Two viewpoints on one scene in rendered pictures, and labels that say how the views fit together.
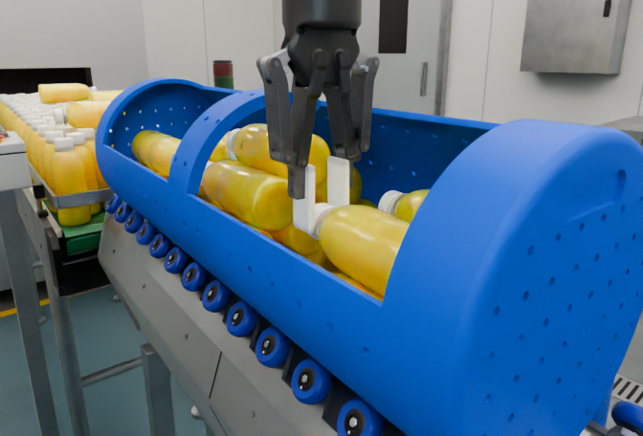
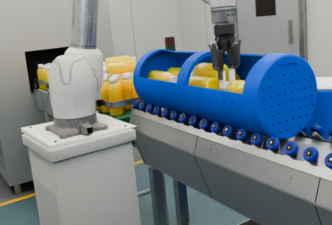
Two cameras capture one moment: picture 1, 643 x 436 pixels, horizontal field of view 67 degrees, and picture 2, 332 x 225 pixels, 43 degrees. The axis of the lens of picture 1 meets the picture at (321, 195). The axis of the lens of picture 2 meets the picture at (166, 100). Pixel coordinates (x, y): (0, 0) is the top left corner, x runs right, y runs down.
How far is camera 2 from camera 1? 1.09 m
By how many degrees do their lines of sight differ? 9
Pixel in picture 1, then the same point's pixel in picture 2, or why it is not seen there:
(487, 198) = (260, 68)
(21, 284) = not seen: hidden behind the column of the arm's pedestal
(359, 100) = (236, 52)
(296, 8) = (218, 30)
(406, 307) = (246, 92)
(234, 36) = (151, 13)
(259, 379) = (212, 137)
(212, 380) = (194, 147)
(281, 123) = (216, 59)
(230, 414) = (202, 154)
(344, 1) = (230, 28)
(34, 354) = not seen: hidden behind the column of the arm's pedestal
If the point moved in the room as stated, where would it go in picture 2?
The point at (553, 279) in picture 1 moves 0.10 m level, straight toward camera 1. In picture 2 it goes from (278, 85) to (267, 91)
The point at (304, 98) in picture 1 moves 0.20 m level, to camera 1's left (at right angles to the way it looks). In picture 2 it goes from (221, 52) to (166, 56)
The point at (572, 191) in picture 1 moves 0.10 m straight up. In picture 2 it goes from (280, 67) to (278, 35)
